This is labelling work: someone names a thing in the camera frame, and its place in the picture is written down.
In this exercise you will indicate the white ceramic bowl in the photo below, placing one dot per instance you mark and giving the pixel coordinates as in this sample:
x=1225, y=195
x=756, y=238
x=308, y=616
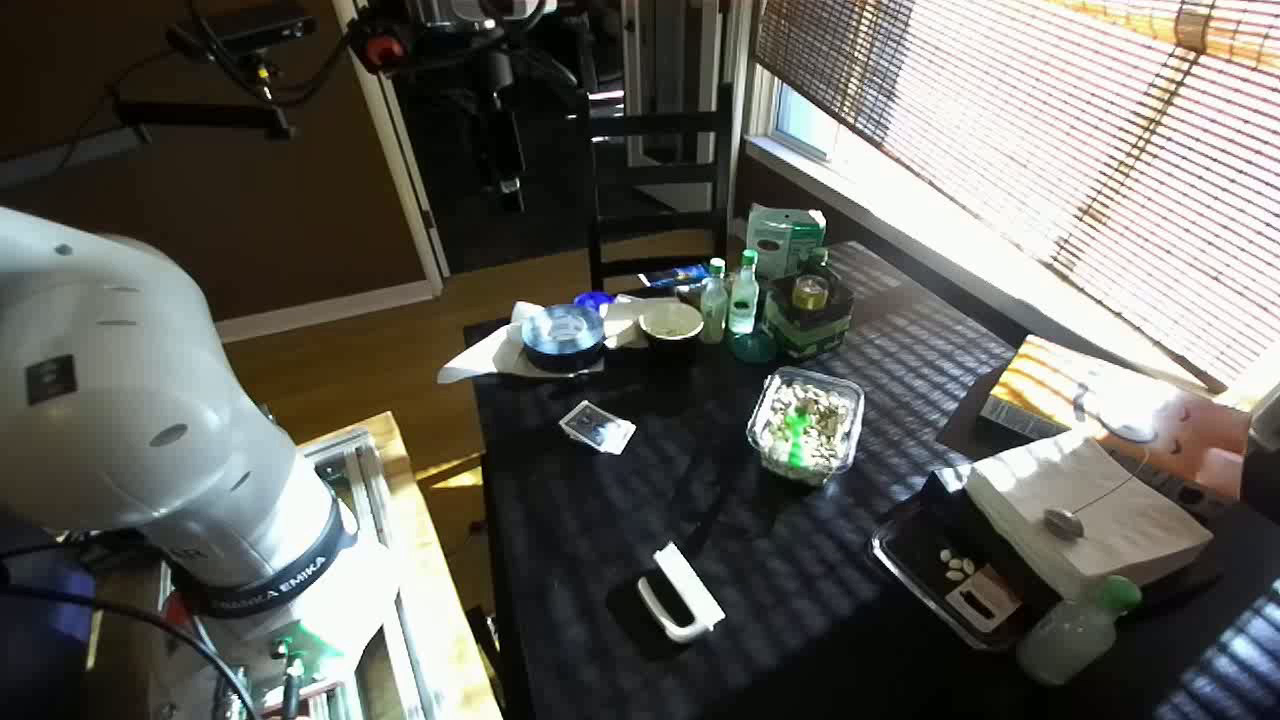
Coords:
x=670, y=322

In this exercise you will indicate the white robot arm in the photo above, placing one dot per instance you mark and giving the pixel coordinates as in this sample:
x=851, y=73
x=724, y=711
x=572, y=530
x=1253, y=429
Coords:
x=122, y=412

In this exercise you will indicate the clear lunch box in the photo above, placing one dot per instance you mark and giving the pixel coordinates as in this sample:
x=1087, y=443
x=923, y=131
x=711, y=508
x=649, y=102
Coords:
x=805, y=425

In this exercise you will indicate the blue disc spindle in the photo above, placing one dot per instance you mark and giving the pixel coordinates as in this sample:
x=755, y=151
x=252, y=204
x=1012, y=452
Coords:
x=563, y=338

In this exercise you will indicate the small clear bottle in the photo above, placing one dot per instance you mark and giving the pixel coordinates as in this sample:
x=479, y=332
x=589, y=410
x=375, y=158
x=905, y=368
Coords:
x=715, y=300

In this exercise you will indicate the green clear bottle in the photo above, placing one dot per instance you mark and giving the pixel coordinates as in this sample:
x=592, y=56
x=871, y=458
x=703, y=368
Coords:
x=747, y=292

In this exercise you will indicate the black wooden chair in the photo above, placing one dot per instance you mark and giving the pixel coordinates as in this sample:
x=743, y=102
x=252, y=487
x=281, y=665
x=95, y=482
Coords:
x=655, y=172

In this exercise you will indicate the white green pouch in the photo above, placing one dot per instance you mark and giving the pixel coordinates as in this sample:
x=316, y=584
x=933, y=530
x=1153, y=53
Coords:
x=786, y=240

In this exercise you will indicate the black plastic tray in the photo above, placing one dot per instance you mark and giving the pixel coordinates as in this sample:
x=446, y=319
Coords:
x=941, y=539

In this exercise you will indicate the yellow book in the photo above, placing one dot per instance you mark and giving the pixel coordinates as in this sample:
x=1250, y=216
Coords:
x=1049, y=390

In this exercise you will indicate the small orange white card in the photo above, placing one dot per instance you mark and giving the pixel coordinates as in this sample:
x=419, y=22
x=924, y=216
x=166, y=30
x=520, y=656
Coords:
x=984, y=601

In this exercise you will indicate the green cap plastic bottle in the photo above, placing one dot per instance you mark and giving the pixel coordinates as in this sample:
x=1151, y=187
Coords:
x=1079, y=628

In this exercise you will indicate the bamboo window blind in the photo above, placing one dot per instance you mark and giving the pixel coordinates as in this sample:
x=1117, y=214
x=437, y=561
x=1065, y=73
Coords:
x=1130, y=144

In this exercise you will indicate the white rectangular handle piece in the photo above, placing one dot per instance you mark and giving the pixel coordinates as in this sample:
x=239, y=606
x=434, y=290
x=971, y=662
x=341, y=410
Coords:
x=678, y=577

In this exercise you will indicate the black camera on stand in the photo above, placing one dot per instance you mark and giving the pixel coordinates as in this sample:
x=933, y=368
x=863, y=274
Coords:
x=241, y=51

